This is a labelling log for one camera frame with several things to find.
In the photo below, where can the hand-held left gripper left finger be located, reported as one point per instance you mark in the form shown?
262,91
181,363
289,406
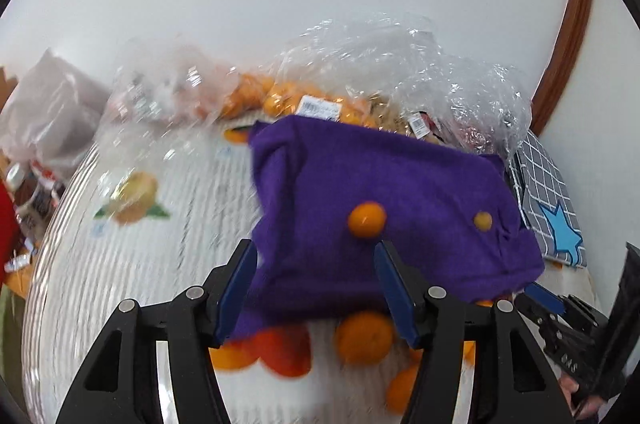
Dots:
240,284

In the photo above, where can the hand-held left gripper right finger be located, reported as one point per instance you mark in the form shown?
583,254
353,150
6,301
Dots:
395,289

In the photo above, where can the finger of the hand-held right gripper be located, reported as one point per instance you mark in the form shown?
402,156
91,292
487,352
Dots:
545,296

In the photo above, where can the small yellow kumquat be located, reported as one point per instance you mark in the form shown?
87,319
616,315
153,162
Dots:
483,221

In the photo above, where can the purple towel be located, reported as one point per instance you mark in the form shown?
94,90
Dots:
400,174

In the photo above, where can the person's right hand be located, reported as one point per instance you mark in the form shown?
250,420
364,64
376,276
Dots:
590,405

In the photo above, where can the fruit printed tablecloth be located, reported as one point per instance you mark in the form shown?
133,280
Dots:
150,279

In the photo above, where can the grey checked cloth blue star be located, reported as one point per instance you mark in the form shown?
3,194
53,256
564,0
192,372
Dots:
545,189

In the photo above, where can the pile of bagged mandarins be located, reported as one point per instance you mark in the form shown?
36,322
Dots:
280,96

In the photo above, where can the clear bag with dark fruit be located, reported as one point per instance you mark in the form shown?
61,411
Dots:
475,103

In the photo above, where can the clear crumpled plastic bag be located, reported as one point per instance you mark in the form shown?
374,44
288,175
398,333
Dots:
165,88

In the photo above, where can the red capped drink bottle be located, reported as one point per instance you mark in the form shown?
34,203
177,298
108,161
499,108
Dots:
40,204

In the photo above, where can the wooden side table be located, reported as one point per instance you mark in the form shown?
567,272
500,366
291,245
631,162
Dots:
15,276

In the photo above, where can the clear bag with mandarins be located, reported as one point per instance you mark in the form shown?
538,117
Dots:
350,63

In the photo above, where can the red paper bag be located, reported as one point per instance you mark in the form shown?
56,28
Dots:
7,229

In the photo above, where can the white plastic bag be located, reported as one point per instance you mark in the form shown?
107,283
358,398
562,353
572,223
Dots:
50,103

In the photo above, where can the brown wooden door frame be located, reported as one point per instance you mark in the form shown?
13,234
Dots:
570,33

